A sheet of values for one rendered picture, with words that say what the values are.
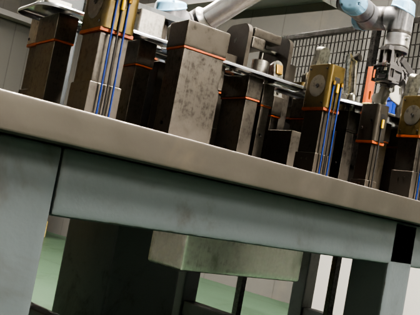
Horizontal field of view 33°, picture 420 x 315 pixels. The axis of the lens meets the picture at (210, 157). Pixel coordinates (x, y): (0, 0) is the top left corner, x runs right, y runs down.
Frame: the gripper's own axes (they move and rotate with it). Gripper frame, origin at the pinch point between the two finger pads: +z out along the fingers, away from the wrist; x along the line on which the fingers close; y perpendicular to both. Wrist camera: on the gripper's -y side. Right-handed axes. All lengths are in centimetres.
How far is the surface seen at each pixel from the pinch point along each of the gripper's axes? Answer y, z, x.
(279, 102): 32.2, 4.4, -15.2
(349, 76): 1.7, -12.0, -19.0
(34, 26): 109, 3, -23
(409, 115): 8.4, 2.8, 15.3
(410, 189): 7.7, 24.1, 19.6
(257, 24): -195, -126, -347
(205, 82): 80, 11, 16
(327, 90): 42.9, 4.2, 17.0
